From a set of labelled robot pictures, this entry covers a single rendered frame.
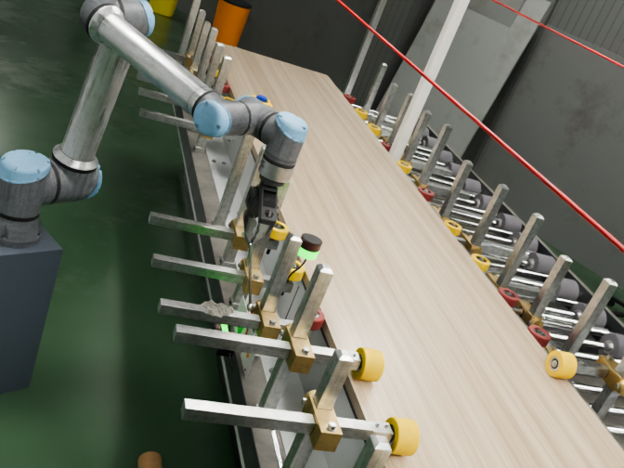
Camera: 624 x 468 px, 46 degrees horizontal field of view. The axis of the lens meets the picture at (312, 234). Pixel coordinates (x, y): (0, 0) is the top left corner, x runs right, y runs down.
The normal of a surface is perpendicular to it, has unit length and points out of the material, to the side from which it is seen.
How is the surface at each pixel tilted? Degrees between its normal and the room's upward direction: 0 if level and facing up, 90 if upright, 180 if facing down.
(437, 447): 0
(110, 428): 0
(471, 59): 79
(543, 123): 90
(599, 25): 90
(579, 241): 90
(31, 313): 90
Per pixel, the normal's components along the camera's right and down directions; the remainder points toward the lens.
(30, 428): 0.34, -0.85
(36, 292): 0.66, 0.52
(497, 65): -0.59, -0.08
